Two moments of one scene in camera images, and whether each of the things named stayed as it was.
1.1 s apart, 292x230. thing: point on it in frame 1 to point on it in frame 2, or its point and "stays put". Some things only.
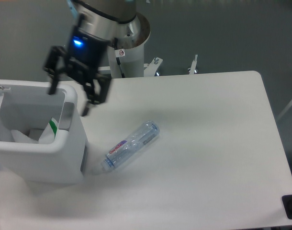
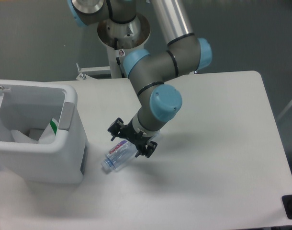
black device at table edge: x=291 y=204 stays put
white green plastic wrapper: x=47 y=137 stays put
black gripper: x=87 y=52 to x=146 y=147
